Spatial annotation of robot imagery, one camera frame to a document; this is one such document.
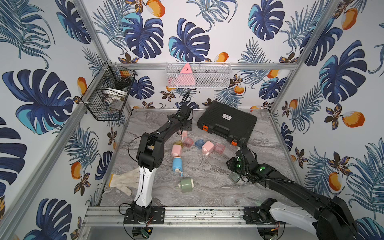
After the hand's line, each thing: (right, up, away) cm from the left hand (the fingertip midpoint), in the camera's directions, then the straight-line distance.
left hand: (184, 123), depth 101 cm
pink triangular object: (+1, +27, -11) cm, 29 cm away
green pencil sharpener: (+3, -33, -24) cm, 41 cm away
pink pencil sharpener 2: (-4, -17, -10) cm, 20 cm away
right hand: (+25, -23, -17) cm, 38 cm away
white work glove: (-33, -33, -15) cm, 49 cm away
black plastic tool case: (+34, -2, +3) cm, 34 cm away
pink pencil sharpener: (+15, -15, -8) cm, 23 cm away
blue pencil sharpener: (-3, -25, -16) cm, 29 cm away
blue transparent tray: (+10, -14, +1) cm, 17 cm away
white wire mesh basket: (+9, +30, -8) cm, 32 cm away
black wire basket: (-43, +14, -17) cm, 48 cm away
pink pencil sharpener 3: (0, -8, +2) cm, 8 cm away
